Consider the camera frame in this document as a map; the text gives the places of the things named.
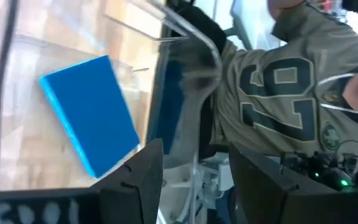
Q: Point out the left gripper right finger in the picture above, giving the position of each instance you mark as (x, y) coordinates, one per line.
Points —
(256, 193)

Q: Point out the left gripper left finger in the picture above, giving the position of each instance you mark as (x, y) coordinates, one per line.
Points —
(129, 193)

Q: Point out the blue sponge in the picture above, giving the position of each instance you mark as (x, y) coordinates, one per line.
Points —
(92, 115)

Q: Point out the black device with green lights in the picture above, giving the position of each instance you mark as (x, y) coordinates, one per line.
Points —
(331, 177)

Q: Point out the person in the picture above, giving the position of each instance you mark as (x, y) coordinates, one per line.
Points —
(275, 93)

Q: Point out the clear plastic bin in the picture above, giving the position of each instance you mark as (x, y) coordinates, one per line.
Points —
(204, 37)

